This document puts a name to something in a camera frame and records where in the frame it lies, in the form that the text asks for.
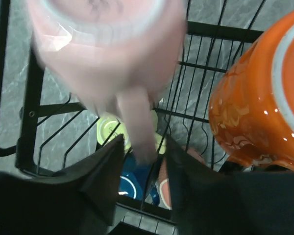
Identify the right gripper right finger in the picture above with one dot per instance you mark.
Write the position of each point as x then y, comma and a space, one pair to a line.
205, 202

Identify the blue faceted mug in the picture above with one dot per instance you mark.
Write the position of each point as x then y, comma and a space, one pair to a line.
138, 181

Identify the yellow mug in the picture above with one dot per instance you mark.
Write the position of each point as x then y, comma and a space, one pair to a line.
106, 127

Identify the black wire dish rack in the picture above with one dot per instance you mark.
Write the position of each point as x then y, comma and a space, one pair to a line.
182, 108

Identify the orange mug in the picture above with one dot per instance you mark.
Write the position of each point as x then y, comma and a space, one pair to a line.
251, 110

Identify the pink floral mug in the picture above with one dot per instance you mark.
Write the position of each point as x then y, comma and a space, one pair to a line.
163, 179

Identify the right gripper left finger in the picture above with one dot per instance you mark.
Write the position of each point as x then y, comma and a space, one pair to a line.
78, 200

